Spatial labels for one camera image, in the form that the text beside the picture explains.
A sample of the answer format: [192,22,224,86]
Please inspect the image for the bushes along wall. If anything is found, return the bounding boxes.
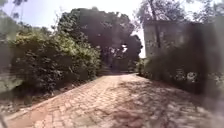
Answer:
[136,54,224,98]

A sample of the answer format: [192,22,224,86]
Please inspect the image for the tall tree behind wall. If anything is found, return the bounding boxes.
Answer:
[135,0,188,49]

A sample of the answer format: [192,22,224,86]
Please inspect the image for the grey concrete wall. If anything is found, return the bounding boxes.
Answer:
[143,20,224,78]

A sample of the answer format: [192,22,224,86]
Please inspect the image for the large dark tree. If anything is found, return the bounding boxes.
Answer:
[56,7,144,73]

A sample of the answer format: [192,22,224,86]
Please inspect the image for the green bushes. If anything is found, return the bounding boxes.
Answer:
[0,28,103,96]

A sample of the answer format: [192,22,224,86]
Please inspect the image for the dirt strip with leaves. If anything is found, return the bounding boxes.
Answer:
[0,79,91,118]

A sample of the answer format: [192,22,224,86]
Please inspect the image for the red brick path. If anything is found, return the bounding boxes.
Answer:
[3,73,224,128]

